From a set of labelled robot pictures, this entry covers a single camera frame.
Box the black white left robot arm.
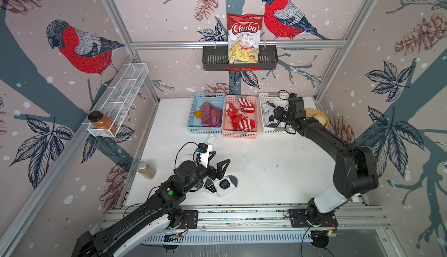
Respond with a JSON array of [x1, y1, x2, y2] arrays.
[[72, 159, 230, 257]]

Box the pink plastic basket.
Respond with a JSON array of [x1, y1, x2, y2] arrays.
[[222, 95, 259, 139]]

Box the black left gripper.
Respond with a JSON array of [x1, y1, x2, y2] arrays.
[[182, 158, 230, 194]]

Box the purple yellow sock top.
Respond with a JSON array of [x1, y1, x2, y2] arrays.
[[201, 106, 223, 127]]

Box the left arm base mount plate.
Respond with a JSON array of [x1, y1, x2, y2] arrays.
[[167, 210, 199, 230]]

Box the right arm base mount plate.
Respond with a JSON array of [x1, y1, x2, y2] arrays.
[[285, 209, 338, 229]]

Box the white plastic basket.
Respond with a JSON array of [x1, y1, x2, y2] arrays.
[[258, 90, 296, 134]]

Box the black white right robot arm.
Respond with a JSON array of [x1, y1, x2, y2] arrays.
[[274, 93, 378, 224]]

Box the white grey patterned sock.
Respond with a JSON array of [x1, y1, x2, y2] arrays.
[[204, 175, 238, 198]]

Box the red Chuba cassava chips bag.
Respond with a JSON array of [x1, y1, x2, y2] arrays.
[[227, 14, 264, 64]]

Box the blue plastic basket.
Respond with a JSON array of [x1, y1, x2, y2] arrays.
[[187, 93, 225, 134]]

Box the glass jar amber contents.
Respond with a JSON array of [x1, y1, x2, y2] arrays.
[[137, 161, 156, 180]]

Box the small white sock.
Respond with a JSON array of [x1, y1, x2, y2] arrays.
[[204, 134, 216, 146]]

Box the red snowflake sock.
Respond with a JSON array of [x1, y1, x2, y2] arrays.
[[225, 102, 241, 120]]

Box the orange spice jar black lid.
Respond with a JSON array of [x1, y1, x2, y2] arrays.
[[87, 111, 117, 134]]

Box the purple yellow sock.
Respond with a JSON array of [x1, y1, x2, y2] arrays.
[[194, 102, 213, 119], [201, 106, 223, 127]]

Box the black wall-mounted wire basket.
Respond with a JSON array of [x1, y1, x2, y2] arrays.
[[202, 45, 278, 71]]

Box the red white striped sock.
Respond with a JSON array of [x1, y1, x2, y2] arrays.
[[238, 97, 256, 114]]

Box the yellow bowl with buns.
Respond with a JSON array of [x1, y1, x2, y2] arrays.
[[306, 109, 329, 128]]

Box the red santa pattern sock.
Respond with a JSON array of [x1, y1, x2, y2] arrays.
[[231, 114, 256, 132]]

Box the clear acrylic wall shelf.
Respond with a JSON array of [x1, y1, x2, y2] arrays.
[[87, 62, 149, 138]]

